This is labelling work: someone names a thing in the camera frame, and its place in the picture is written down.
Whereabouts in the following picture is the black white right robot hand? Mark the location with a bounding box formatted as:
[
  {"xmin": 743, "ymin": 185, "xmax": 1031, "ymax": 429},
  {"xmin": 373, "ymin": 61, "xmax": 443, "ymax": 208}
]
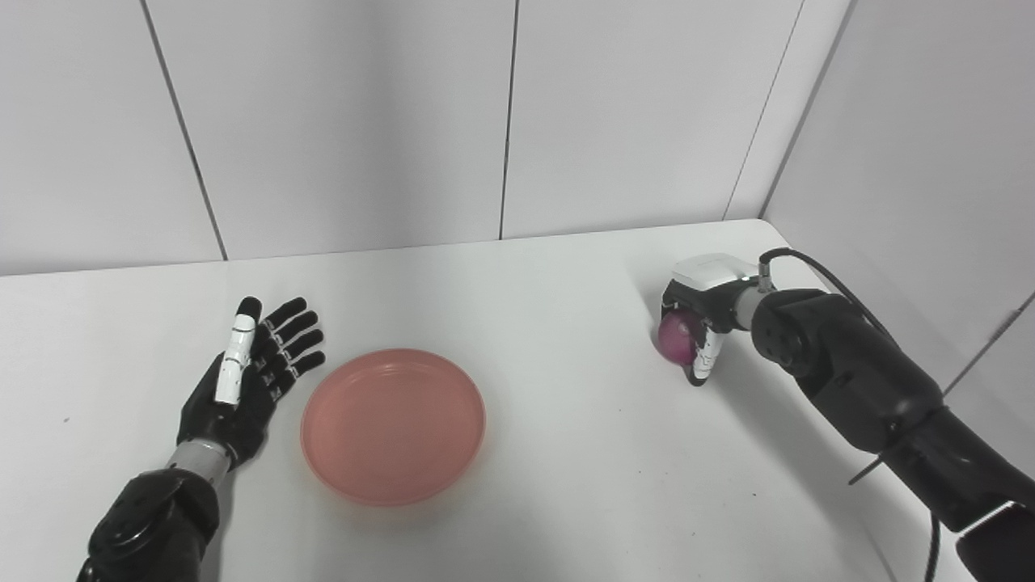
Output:
[{"xmin": 660, "ymin": 253, "xmax": 761, "ymax": 387}]

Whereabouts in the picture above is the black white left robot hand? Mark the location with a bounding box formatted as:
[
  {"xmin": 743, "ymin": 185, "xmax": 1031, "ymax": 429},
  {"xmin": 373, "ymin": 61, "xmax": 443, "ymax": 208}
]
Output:
[{"xmin": 176, "ymin": 296, "xmax": 327, "ymax": 471}]

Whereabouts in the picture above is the purple red onion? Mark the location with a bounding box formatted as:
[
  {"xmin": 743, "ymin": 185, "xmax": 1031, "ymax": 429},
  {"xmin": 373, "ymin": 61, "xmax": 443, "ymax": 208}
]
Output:
[{"xmin": 657, "ymin": 311, "xmax": 701, "ymax": 369}]

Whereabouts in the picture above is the pink round plastic plate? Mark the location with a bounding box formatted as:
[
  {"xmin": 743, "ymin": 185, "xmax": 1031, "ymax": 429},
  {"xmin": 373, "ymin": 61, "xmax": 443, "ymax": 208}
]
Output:
[{"xmin": 300, "ymin": 348, "xmax": 488, "ymax": 508}]

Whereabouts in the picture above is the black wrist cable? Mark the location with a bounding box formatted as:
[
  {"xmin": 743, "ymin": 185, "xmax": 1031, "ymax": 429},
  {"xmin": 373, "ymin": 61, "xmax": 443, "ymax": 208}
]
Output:
[{"xmin": 757, "ymin": 247, "xmax": 943, "ymax": 582}]

